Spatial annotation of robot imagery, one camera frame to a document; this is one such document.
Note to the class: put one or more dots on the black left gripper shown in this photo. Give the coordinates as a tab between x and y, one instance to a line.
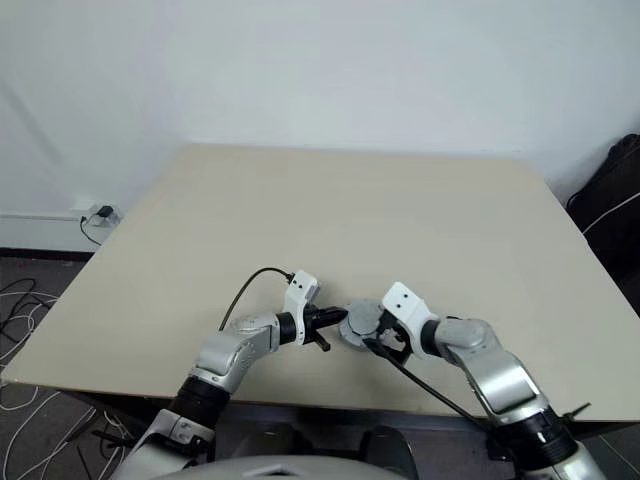
315	320

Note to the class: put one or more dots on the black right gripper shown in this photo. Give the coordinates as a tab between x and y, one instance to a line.
395	345

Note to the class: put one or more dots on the round grey motor lid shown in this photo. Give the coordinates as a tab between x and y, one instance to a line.
364	316

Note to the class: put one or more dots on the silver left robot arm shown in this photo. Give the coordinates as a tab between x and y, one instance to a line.
235	350

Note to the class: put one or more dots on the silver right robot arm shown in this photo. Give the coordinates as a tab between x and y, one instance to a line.
500	380

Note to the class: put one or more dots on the dark rounded shape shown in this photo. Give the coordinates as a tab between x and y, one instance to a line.
392	445

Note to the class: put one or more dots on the silver robot torso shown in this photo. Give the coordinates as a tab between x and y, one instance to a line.
280	470

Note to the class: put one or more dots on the black thin stand legs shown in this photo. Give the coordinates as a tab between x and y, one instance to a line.
110	440

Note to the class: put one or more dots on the black power adapter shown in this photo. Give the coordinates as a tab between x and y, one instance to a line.
105	211

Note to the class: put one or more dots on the black bag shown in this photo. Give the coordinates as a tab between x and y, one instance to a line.
615	225

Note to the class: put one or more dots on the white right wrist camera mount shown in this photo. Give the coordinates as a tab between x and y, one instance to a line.
405	302

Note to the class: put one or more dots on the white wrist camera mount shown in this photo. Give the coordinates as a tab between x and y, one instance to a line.
300	290
405	302

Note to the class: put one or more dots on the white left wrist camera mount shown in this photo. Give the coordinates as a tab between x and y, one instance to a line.
300	290

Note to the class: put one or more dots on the white wall socket strip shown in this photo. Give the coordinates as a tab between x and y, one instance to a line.
90	210

